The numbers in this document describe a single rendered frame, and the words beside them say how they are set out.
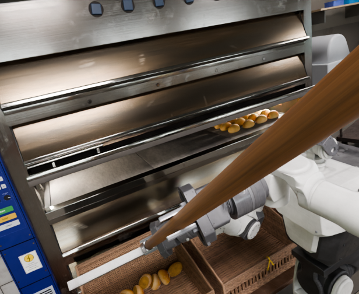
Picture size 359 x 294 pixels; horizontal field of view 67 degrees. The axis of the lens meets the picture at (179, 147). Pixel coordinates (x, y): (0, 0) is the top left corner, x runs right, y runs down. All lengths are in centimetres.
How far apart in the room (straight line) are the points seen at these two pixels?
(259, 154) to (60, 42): 123
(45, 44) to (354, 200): 125
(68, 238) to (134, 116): 72
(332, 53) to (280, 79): 393
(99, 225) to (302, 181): 124
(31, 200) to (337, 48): 546
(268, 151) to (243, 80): 157
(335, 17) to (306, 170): 679
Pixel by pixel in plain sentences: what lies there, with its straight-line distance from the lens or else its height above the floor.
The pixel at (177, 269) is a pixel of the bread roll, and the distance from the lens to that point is 174.
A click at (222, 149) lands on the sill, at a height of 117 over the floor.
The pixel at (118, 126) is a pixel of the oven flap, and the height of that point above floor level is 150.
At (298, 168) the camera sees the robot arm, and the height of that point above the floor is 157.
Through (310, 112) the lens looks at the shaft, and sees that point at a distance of 18.
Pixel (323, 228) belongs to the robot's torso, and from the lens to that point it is 87.
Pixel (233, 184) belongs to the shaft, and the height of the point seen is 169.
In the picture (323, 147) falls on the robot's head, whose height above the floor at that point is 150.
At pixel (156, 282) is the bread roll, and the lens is 168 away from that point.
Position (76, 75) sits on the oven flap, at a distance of 138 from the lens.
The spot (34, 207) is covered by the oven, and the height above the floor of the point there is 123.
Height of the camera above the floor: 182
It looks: 20 degrees down
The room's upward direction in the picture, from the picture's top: 11 degrees counter-clockwise
